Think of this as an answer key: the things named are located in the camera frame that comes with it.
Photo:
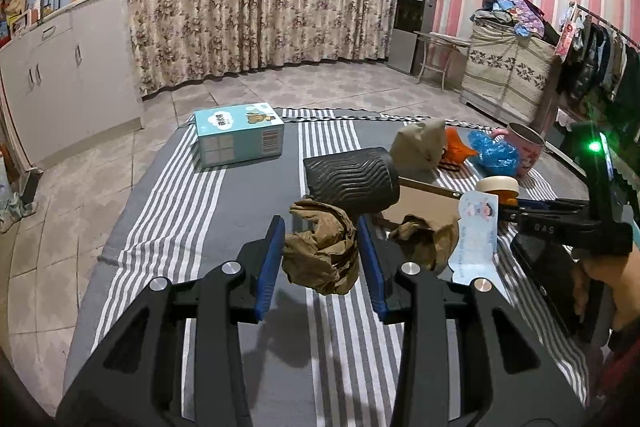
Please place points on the brown paper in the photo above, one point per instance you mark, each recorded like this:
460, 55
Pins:
430, 242
320, 252

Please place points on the orange plastic bag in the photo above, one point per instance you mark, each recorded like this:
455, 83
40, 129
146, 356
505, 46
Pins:
457, 149

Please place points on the pile of folded clothes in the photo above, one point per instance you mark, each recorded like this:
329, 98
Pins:
510, 9

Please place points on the blue and floral curtain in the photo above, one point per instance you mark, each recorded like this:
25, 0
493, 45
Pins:
225, 7

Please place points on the person's right hand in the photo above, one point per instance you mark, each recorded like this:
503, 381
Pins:
617, 287

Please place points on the pink metal cup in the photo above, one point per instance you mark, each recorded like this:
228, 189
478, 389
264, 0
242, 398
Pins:
527, 152

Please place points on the row of hanging clothes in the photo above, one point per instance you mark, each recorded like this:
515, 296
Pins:
595, 62

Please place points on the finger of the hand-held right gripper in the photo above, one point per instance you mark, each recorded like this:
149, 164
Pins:
525, 216
550, 205

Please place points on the small metal side table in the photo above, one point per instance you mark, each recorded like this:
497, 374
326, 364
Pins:
442, 39

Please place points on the cloth covered cabinet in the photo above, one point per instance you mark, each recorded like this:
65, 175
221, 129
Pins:
505, 72

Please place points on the brown cardboard sheet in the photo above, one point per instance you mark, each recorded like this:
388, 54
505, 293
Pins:
425, 204

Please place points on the black ribbed cylinder speaker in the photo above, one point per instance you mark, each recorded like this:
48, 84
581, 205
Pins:
350, 179

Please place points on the khaki cloth pouch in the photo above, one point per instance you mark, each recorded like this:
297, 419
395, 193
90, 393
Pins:
417, 144

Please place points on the white tape roll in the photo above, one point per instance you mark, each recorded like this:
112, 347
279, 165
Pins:
495, 187

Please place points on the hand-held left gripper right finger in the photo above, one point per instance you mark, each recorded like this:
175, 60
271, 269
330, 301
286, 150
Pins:
372, 267

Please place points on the white cabinet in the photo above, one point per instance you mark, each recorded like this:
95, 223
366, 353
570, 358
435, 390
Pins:
70, 77

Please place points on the white printed card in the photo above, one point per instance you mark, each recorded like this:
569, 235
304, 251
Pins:
475, 242

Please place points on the metal clothes rack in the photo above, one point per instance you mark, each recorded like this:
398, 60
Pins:
600, 17

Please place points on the grey water dispenser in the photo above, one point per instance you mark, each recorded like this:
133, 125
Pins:
410, 37

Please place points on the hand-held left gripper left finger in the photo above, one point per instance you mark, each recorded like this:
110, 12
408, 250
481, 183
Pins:
270, 267

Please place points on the blue plastic bag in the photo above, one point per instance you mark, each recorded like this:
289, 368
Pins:
495, 154

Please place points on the light blue tissue box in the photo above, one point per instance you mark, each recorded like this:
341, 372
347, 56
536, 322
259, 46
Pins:
235, 132

